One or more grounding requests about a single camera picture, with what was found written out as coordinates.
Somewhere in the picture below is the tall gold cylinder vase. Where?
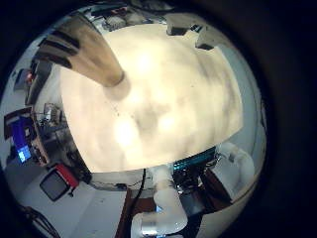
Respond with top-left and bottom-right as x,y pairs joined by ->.
35,15 -> 127,88

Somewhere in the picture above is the wooden office desk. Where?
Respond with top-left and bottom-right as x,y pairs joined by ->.
30,102 -> 68,167

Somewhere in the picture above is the computer monitor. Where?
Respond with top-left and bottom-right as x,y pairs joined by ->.
3,107 -> 35,164

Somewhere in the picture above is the black office chair red seat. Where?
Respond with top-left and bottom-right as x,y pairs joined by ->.
39,163 -> 81,202

